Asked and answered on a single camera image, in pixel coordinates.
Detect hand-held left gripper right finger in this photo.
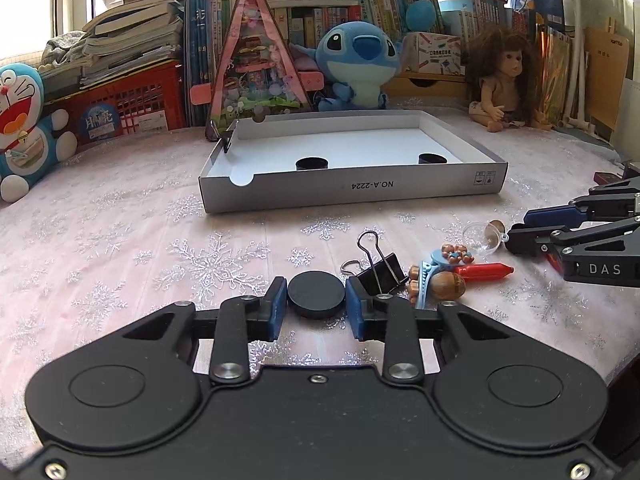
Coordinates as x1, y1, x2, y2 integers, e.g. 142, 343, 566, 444
346, 278, 507, 386

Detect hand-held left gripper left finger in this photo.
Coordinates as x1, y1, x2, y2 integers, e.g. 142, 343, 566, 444
120, 277, 289, 386

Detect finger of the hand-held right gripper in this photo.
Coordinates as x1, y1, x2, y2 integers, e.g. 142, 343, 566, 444
524, 176, 640, 229
506, 216, 640, 262

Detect black binder clip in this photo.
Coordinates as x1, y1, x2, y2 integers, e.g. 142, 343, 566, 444
341, 231, 407, 295
207, 120, 236, 153

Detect red toy chili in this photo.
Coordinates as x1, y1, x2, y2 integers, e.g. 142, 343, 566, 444
452, 262, 515, 282

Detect blue hair clip with bears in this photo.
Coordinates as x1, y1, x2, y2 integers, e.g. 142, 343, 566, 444
407, 244, 476, 309

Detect brown acorn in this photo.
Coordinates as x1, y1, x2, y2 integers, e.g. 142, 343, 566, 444
431, 271, 467, 302

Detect white cardboard box lid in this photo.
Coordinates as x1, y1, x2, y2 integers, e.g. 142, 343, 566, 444
198, 109, 508, 214

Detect brown-haired doll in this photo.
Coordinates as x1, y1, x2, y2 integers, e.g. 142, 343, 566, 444
465, 27, 553, 133

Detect gold foil wrapping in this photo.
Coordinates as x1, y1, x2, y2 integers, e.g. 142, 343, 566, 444
537, 22, 571, 128

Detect brown cardboard box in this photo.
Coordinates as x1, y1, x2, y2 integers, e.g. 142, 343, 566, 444
582, 17, 631, 131

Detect white plastic pipes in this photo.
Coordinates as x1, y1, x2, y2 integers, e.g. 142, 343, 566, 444
562, 0, 601, 133

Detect pink snowflake tablecloth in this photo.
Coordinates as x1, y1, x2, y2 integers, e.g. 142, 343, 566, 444
0, 97, 640, 461

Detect wooden drawer box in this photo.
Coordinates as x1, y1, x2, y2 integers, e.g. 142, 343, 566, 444
382, 71, 471, 101

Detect coloured pencil box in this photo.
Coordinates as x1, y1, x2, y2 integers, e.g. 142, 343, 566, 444
402, 31, 463, 75

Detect blue ball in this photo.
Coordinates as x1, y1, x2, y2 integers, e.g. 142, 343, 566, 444
405, 0, 441, 31

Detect blue alien plush toy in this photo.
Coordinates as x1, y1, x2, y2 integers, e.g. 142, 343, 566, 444
290, 21, 405, 112

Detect triangular pink toy display case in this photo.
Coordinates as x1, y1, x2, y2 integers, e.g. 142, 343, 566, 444
189, 0, 326, 142

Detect red plastic crate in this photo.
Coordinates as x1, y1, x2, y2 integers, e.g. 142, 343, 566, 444
42, 60, 186, 148

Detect row of shelved books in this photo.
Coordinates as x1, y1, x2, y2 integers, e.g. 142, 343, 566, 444
270, 0, 538, 46

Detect blue upright booklets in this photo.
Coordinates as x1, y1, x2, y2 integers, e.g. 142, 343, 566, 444
184, 0, 221, 126

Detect stack of paper books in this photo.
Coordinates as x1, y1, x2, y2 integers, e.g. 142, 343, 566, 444
80, 0, 186, 88

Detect blue robot cat plush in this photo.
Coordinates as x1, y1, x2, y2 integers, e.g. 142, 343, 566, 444
0, 62, 78, 203

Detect grey cloth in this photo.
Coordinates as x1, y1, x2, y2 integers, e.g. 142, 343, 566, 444
40, 30, 91, 68

